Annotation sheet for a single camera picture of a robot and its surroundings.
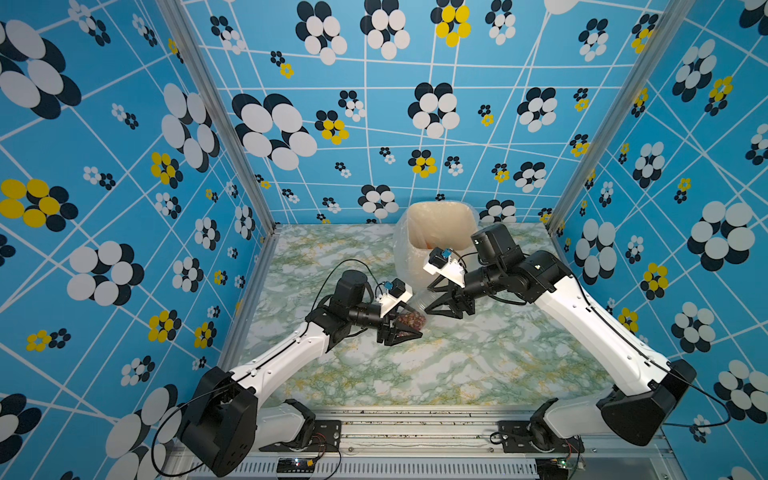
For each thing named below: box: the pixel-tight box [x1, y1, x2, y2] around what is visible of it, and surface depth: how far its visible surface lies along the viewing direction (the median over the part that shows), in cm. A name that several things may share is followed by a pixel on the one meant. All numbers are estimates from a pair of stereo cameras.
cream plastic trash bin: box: [394, 200, 480, 307], surface depth 93 cm
